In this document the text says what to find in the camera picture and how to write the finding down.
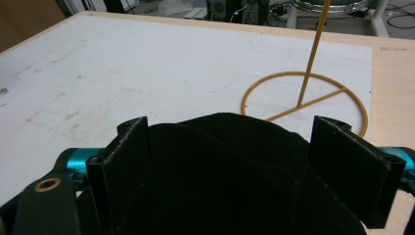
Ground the dark equipment box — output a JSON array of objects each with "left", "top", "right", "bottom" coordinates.
[{"left": 206, "top": 0, "right": 230, "bottom": 22}]

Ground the white metal frame leg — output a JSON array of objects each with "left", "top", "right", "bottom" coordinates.
[{"left": 367, "top": 0, "right": 391, "bottom": 37}]

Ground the white cable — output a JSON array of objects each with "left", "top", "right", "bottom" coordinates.
[{"left": 229, "top": 4, "right": 249, "bottom": 24}]

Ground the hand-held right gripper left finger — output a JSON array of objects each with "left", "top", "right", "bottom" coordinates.
[{"left": 86, "top": 116, "right": 152, "bottom": 235}]

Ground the chrome metal ring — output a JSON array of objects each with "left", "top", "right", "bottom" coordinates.
[{"left": 291, "top": 0, "right": 370, "bottom": 15}]

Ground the yellow wire stand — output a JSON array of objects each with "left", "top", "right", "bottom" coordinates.
[{"left": 240, "top": 0, "right": 369, "bottom": 139}]

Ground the black cable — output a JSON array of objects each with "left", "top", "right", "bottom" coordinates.
[{"left": 386, "top": 2, "right": 415, "bottom": 31}]

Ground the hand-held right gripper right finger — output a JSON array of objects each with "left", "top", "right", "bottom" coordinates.
[{"left": 307, "top": 115, "right": 407, "bottom": 230}]

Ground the brown wooden panel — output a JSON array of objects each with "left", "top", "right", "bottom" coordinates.
[{"left": 0, "top": 0, "right": 68, "bottom": 54}]

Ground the black cloth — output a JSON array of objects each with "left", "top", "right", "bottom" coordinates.
[{"left": 112, "top": 112, "right": 368, "bottom": 235}]

